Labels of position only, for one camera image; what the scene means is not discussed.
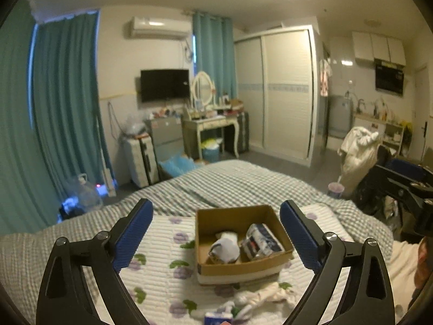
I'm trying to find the dark blue packaged item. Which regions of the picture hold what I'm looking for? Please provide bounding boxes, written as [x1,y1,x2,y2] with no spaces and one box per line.
[241,224,285,261]

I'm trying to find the cream cloth bundle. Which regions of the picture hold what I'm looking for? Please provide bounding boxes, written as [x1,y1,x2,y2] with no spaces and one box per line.
[234,282,297,318]

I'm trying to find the white sock pair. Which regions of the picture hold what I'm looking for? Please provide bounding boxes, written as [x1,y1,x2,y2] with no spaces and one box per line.
[216,301,252,321]

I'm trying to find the blue tissue pack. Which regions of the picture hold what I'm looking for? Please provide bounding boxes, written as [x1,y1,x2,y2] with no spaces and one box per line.
[203,312,233,325]

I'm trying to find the white clothes pile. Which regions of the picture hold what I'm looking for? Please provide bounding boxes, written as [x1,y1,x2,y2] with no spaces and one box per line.
[337,126,380,198]

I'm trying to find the purple cup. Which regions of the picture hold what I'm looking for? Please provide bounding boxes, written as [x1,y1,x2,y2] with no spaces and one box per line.
[327,182,345,199]

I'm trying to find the black range hood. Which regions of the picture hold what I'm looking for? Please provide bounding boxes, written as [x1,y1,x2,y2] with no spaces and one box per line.
[375,60,404,97]

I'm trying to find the clear water jug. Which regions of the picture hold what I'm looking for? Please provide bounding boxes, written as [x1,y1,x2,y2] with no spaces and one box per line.
[67,173,103,213]

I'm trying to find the white floral quilted blanket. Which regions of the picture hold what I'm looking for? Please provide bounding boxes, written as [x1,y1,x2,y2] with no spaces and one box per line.
[91,202,360,325]

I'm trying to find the brown cardboard box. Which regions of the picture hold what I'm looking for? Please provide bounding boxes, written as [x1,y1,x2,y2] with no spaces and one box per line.
[195,205,294,285]

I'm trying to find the white suitcase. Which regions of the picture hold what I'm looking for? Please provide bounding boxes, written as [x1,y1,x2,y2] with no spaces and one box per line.
[123,136,160,189]

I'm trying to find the white sliding wardrobe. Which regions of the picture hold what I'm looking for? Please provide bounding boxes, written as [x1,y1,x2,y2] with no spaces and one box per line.
[234,25,321,167]

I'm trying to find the large teal curtain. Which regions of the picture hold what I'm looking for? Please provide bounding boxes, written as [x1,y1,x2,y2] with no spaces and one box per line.
[1,0,114,235]

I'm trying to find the grey checkered bed sheet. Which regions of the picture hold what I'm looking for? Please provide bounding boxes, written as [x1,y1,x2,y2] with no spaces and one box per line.
[1,160,393,324]

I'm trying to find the grey mini fridge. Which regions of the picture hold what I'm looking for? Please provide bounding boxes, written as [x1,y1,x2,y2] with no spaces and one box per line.
[145,117,184,162]

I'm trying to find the cream dressing table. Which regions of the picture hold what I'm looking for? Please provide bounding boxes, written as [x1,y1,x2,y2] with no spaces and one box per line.
[182,115,240,159]

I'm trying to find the white oval vanity mirror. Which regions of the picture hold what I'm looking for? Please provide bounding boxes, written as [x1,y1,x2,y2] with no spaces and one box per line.
[191,71,216,111]

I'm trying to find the narrow teal curtain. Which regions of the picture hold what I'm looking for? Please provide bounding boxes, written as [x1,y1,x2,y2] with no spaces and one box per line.
[192,12,236,98]

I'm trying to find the white air conditioner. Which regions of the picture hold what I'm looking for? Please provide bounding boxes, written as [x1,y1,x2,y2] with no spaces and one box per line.
[131,17,192,40]

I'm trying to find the white kitchen wall cabinets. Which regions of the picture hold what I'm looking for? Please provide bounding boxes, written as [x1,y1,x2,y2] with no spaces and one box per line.
[352,32,406,67]

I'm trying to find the black wall television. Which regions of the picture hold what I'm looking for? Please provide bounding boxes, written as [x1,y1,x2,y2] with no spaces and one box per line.
[140,69,190,102]

